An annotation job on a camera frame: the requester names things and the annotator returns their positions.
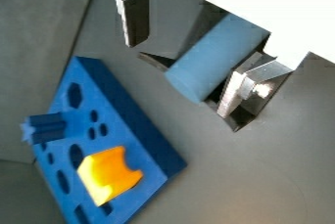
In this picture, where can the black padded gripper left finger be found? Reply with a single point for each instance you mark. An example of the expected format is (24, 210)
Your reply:
(134, 15)

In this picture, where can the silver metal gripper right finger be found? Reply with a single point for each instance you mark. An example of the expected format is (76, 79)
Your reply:
(252, 84)

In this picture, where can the light blue oval cylinder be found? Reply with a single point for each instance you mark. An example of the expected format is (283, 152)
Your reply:
(201, 69)

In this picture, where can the blue foam shape board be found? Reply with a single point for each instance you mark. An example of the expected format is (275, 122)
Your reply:
(103, 119)

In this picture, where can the yellow notched block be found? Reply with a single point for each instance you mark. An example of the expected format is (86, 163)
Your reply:
(106, 175)

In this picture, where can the dark blue star peg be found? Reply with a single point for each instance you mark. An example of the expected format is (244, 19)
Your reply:
(43, 128)

